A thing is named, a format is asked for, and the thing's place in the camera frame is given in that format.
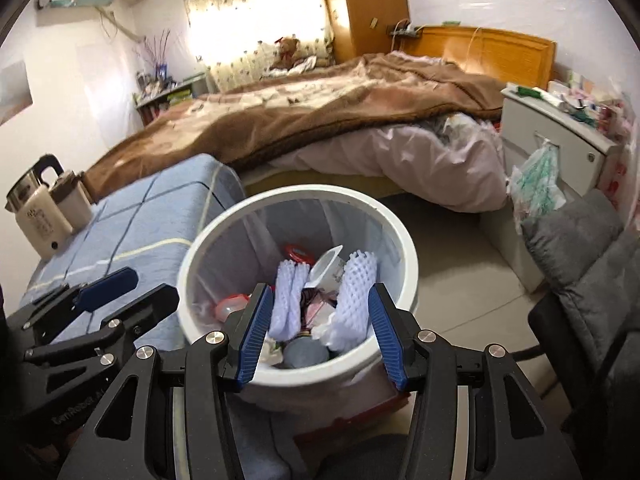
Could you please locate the pink drink carton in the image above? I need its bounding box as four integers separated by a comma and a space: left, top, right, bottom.
302, 287, 341, 328

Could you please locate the wooden headboard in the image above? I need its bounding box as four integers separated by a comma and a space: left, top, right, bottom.
400, 25, 557, 92

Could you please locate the pile of small boxes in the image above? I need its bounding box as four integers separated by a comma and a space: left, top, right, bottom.
547, 72, 631, 126

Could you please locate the wooden wardrobe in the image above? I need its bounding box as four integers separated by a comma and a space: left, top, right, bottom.
317, 0, 412, 65

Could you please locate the white foam fruit net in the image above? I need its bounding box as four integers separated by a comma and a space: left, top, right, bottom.
327, 250, 377, 352

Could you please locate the white trash bin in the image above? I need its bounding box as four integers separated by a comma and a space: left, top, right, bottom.
177, 184, 420, 411

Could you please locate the silver wall mirror sheet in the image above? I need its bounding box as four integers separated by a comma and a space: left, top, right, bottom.
0, 60, 35, 126

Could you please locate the vase with purple branches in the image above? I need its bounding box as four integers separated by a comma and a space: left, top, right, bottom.
135, 30, 173, 83

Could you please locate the cluttered desk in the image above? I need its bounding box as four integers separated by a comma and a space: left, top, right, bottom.
134, 72, 208, 126

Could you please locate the pink bed sheet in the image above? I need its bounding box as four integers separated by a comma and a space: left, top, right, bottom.
260, 110, 508, 213

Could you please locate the patterned window curtain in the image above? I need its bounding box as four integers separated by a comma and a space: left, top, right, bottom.
179, 0, 335, 92

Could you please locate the white nightstand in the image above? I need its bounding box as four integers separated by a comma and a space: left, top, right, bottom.
500, 85, 623, 196

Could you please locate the grey chair cushion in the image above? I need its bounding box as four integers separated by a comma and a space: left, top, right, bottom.
520, 189, 640, 366

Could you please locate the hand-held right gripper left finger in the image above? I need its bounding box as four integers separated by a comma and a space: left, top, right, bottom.
57, 282, 275, 480

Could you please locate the brown bed blanket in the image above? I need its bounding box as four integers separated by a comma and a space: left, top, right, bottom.
82, 52, 506, 196

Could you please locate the green patterned plastic bag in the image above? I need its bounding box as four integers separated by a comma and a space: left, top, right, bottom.
507, 140, 567, 228

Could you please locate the air conditioner pipe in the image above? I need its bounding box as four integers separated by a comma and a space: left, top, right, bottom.
97, 7, 146, 41

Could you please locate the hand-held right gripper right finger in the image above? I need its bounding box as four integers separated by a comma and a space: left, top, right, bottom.
368, 282, 583, 480

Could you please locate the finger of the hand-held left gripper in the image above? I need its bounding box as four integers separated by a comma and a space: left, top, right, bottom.
7, 266, 140, 346
22, 283, 180, 366

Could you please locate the large white tissue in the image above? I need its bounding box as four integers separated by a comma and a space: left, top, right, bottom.
257, 339, 286, 367

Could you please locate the white and brown mug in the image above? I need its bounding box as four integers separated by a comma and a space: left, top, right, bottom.
49, 170, 95, 235

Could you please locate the white yogurt cup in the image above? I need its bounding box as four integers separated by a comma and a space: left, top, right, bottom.
307, 245, 346, 288

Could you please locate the white electric kettle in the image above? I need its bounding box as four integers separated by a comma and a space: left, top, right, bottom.
5, 154, 73, 261

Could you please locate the clear red-edged plastic wrapper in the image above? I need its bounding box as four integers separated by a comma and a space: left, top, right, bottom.
216, 294, 251, 322

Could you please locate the brown teddy bear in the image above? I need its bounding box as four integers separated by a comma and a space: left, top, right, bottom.
270, 36, 303, 70

